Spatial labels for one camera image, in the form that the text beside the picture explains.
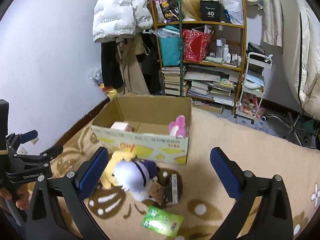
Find yellow dog plush toy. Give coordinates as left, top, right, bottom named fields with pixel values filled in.
left=100, top=151, right=136, bottom=190

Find pink striped soft pouch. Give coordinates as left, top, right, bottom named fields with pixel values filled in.
left=110, top=121, right=132, bottom=132

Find white purple plush doll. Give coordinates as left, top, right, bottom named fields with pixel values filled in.
left=114, top=160, right=160, bottom=202

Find green tissue packet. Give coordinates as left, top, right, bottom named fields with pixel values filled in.
left=141, top=206, right=184, bottom=237

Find black face tissue box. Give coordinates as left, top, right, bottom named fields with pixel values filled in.
left=164, top=173, right=182, bottom=206

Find person's left hand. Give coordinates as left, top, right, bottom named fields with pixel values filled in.
left=1, top=184, right=30, bottom=213

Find yellow red bag on floor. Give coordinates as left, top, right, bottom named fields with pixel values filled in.
left=99, top=83, right=118, bottom=100

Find blue cartoon floor mat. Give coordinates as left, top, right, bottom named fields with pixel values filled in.
left=219, top=108, right=287, bottom=137

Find black hanging garment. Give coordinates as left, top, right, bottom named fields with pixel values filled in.
left=101, top=41, right=124, bottom=89

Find open cardboard box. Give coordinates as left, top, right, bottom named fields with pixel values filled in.
left=92, top=94, right=193, bottom=165

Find brown paper tag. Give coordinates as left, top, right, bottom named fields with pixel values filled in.
left=148, top=181, right=165, bottom=205

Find beige trench coat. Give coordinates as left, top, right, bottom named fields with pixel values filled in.
left=116, top=39, right=150, bottom=95

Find flat cardboard box under shelf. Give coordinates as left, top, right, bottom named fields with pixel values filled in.
left=193, top=100, right=223, bottom=114

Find pink white plush toy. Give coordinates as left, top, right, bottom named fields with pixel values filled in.
left=168, top=115, right=187, bottom=138

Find stack of books left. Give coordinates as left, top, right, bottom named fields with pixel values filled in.
left=161, top=66, right=189, bottom=96

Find pile of books right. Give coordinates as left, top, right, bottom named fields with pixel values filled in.
left=183, top=64, right=239, bottom=107

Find white rolling cart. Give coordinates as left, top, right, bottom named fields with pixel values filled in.
left=234, top=52, right=273, bottom=124

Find white puffer jacket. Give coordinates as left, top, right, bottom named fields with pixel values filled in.
left=92, top=0, right=153, bottom=43

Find teal shopping bag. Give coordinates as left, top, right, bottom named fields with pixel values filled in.
left=159, top=25, right=180, bottom=66

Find wooden bookshelf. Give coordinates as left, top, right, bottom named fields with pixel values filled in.
left=150, top=0, right=247, bottom=114

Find white cosmetic bottles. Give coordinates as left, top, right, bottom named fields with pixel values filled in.
left=215, top=38, right=241, bottom=67

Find red patterned gift bag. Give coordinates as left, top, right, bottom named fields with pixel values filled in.
left=182, top=29, right=214, bottom=62

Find black pink printed bag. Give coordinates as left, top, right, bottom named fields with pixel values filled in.
left=153, top=0, right=179, bottom=24

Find green metal pole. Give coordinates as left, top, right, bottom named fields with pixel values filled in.
left=177, top=0, right=183, bottom=97

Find cream office chair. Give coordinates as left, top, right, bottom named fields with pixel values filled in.
left=265, top=0, right=320, bottom=145

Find blonde wig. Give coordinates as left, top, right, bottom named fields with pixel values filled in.
left=181, top=0, right=202, bottom=21

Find black box number 40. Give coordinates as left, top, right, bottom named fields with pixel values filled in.
left=200, top=0, right=221, bottom=22

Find white plastic bag on shelf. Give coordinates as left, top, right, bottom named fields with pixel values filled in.
left=220, top=0, right=244, bottom=25

